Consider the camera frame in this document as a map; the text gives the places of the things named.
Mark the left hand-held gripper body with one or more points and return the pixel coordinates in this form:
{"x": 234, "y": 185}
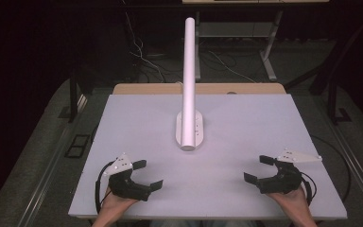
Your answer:
{"x": 124, "y": 186}

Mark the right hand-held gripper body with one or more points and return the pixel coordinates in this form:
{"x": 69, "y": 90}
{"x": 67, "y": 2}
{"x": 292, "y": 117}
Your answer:
{"x": 283, "y": 183}

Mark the person's left hand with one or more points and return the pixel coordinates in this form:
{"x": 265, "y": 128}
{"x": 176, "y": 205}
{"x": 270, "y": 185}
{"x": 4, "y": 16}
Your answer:
{"x": 116, "y": 204}

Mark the person's right hand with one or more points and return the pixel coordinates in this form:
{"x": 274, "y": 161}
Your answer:
{"x": 293, "y": 201}

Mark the white board table cover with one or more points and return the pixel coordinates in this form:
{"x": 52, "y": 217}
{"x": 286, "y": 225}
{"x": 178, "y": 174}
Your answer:
{"x": 220, "y": 176}

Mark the wooden table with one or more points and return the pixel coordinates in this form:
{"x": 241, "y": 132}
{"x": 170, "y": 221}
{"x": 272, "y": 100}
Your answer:
{"x": 151, "y": 89}

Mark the white desk lamp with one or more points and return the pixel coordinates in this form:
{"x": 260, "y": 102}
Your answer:
{"x": 188, "y": 94}

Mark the black metal stand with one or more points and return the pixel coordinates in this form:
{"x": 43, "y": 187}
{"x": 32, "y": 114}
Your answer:
{"x": 74, "y": 94}
{"x": 335, "y": 104}

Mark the black rectangular floor frame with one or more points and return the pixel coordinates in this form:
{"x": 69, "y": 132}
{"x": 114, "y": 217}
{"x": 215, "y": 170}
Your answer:
{"x": 77, "y": 146}

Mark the metal floor rail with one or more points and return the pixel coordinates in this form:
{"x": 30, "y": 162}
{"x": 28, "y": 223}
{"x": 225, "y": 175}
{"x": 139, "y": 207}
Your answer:
{"x": 48, "y": 176}
{"x": 356, "y": 164}

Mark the grey metal desk frame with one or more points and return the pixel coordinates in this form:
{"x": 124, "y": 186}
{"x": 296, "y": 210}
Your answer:
{"x": 266, "y": 53}

